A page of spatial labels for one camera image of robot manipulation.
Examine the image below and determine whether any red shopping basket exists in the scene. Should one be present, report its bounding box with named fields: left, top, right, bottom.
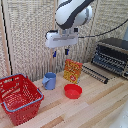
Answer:
left=0, top=73, right=45, bottom=127

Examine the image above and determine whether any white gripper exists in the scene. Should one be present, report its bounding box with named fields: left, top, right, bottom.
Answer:
left=45, top=28, right=80, bottom=59

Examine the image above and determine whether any red bowl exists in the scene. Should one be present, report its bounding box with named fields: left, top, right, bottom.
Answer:
left=63, top=83, right=83, bottom=100

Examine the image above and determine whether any black cable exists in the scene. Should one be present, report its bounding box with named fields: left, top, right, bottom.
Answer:
left=78, top=18, right=128, bottom=39

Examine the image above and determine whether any black toaster oven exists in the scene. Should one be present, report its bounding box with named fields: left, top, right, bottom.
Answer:
left=90, top=37, right=128, bottom=80

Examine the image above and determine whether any blue mug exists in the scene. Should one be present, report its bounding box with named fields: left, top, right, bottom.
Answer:
left=41, top=72, right=58, bottom=91

